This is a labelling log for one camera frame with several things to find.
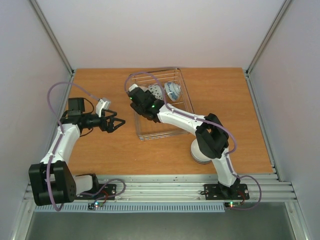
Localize pink patterned bowl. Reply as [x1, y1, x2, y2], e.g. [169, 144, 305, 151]
[148, 84, 164, 100]

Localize blue floral white bowl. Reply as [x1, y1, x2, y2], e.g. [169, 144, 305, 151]
[164, 82, 182, 102]

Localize white upturned bowl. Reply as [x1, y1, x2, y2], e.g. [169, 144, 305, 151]
[190, 139, 211, 161]

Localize yellow patterned bowl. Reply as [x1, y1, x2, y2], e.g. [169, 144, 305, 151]
[139, 86, 149, 92]

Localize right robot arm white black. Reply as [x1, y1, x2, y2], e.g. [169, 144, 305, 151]
[127, 84, 240, 199]

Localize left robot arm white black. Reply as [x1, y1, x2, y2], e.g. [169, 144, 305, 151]
[28, 97, 126, 207]

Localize bowl under white bowl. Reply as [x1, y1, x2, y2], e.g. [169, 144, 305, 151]
[194, 159, 212, 165]

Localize left circuit board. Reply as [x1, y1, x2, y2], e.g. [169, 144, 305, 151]
[87, 201, 104, 211]

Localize circuit board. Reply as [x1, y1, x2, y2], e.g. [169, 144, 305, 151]
[224, 201, 245, 208]
[87, 201, 104, 211]

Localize right circuit board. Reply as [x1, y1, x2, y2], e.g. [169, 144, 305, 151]
[224, 201, 245, 208]

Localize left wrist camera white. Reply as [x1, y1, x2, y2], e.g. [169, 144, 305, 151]
[95, 97, 111, 117]

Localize wire dish rack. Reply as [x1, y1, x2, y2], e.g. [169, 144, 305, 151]
[124, 67, 194, 140]

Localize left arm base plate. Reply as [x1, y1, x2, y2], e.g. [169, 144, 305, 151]
[75, 184, 117, 200]

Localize grey slotted cable duct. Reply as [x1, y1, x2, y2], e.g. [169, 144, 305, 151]
[33, 203, 226, 214]

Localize aluminium frame rails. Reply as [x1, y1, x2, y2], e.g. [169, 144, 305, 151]
[23, 0, 298, 203]

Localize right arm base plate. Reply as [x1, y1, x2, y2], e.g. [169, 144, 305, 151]
[200, 183, 250, 201]

